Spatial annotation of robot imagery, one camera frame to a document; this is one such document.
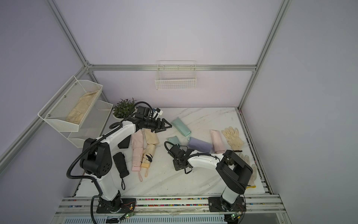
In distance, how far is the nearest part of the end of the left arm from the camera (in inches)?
30.7

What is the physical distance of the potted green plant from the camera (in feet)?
3.18

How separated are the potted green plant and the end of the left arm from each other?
0.24 m
